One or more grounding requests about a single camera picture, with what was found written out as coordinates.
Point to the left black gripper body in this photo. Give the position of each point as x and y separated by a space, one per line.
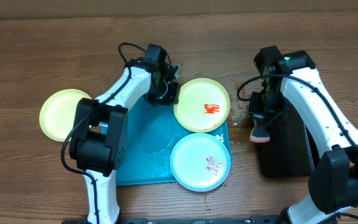
165 94

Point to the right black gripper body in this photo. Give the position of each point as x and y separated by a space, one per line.
260 115

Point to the yellow-green plate with red stain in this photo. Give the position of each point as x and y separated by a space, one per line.
203 105

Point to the light blue plate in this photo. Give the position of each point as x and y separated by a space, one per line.
200 162

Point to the yellow plate with ketchup swirl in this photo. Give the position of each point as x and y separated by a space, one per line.
57 114

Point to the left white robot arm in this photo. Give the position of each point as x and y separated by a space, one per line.
96 145

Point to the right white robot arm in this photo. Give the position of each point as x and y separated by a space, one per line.
333 185

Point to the teal plastic tray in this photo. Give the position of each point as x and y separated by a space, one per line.
152 135

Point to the black water tray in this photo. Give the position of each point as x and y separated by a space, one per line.
291 150

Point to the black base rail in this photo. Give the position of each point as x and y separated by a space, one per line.
197 221

